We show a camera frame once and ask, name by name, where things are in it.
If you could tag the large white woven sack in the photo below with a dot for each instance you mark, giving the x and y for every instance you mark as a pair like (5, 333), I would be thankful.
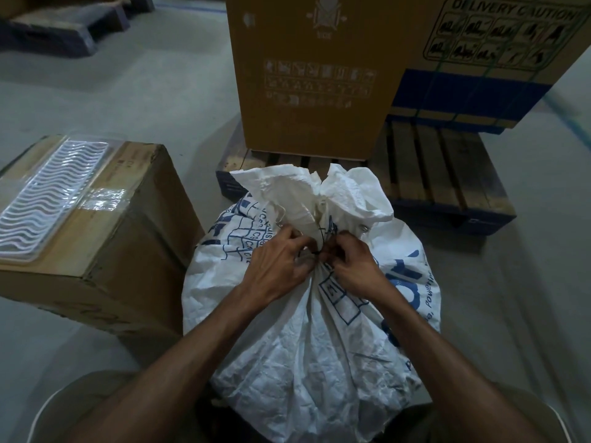
(314, 355)

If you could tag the tall plain cardboard box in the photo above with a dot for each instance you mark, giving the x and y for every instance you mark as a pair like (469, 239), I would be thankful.
(314, 129)

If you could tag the dark wooden pallet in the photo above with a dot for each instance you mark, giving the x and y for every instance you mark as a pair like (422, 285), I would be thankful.
(60, 27)

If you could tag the small cardboard box with handwriting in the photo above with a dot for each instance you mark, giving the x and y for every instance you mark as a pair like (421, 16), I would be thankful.
(129, 272)

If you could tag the person's right hand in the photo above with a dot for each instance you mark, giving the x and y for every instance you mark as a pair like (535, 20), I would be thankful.
(358, 272)

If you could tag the person's left hand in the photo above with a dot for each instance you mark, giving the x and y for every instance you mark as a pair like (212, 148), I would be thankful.
(281, 267)

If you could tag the tall cardboard box blue band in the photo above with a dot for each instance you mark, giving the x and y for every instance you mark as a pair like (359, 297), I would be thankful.
(461, 96)

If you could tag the clear plastic tray wavy pattern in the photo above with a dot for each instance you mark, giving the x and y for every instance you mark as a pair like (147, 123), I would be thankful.
(51, 193)

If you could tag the black cable tie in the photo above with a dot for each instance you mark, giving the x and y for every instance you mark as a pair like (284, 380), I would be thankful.
(316, 255)

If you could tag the person's left forearm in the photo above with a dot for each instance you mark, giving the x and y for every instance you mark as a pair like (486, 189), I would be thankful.
(184, 369)

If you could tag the person's right forearm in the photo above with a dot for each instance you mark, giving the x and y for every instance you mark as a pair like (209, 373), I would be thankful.
(452, 378)

